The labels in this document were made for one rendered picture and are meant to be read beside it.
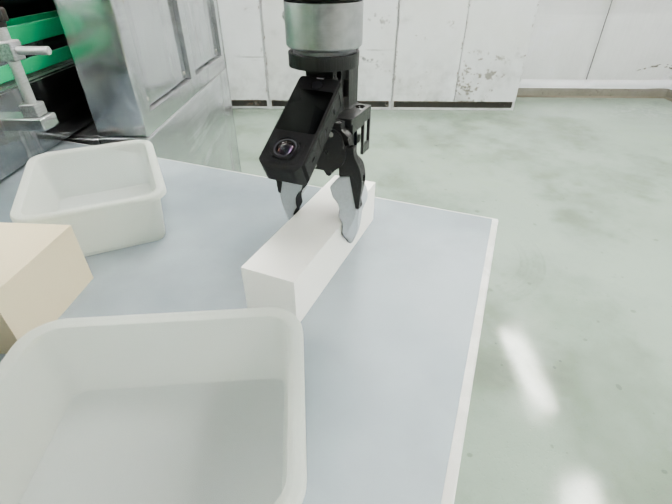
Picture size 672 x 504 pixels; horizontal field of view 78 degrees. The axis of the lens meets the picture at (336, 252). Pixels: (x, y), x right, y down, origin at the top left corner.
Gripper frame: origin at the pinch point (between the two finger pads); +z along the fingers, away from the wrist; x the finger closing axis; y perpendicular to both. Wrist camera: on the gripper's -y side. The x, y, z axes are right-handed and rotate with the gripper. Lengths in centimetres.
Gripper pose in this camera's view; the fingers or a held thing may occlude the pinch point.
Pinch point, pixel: (319, 230)
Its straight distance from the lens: 51.6
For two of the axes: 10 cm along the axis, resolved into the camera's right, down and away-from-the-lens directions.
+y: 4.0, -5.3, 7.5
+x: -9.2, -2.3, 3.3
